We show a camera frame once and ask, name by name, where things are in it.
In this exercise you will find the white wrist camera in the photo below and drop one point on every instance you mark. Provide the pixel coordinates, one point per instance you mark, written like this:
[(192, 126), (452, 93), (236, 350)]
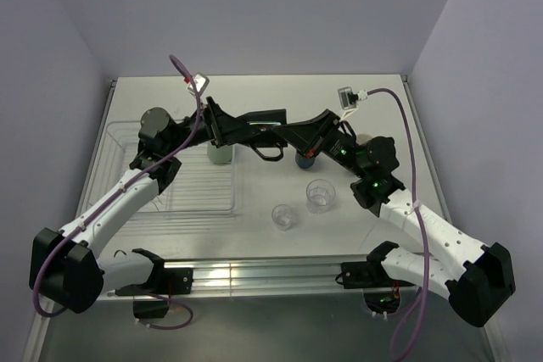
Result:
[(197, 84), (349, 99)]

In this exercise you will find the small clear glass cup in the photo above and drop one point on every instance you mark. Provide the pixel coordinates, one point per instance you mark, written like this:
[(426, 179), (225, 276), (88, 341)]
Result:
[(284, 217)]

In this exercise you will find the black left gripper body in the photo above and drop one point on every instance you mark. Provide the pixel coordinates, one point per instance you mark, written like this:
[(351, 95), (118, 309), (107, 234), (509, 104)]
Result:
[(210, 125)]

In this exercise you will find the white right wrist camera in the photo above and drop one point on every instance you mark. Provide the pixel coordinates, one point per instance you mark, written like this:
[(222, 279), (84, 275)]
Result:
[(349, 99)]

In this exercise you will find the large clear glass cup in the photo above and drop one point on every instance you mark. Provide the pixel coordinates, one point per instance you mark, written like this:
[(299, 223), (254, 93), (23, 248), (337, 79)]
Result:
[(320, 196)]

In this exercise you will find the aluminium rail frame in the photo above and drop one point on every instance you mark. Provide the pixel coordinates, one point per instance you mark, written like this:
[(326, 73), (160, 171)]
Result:
[(269, 310)]

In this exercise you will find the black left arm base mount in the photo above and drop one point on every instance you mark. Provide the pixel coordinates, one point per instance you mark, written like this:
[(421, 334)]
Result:
[(153, 300)]

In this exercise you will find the dark green mug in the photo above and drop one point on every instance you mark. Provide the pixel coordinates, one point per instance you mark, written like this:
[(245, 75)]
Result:
[(363, 138)]

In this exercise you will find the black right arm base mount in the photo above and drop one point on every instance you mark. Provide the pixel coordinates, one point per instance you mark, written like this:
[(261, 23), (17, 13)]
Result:
[(366, 275)]

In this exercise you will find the clear wire dish rack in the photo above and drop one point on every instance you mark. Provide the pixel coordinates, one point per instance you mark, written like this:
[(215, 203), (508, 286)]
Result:
[(200, 187)]

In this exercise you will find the light green plastic cup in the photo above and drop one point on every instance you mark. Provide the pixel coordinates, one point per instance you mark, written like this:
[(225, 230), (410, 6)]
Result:
[(221, 155)]

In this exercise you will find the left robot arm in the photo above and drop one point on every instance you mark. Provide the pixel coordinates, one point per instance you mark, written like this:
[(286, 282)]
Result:
[(66, 273)]

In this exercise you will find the black mug cream interior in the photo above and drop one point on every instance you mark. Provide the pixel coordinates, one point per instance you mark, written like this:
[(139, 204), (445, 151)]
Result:
[(265, 148)]

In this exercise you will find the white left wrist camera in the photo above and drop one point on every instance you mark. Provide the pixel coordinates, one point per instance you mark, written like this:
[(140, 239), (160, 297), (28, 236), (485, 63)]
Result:
[(197, 84)]

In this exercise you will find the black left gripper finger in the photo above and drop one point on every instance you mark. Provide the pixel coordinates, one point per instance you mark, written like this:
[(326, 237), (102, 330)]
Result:
[(264, 117), (244, 133)]

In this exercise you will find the dark blue mug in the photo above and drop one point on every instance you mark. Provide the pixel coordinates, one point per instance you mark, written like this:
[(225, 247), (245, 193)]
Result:
[(303, 162)]

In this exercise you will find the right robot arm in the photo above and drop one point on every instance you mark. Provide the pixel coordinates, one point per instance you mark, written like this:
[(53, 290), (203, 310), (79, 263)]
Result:
[(474, 277)]

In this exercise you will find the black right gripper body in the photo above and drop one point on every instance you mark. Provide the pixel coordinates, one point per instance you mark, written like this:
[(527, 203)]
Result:
[(335, 144)]

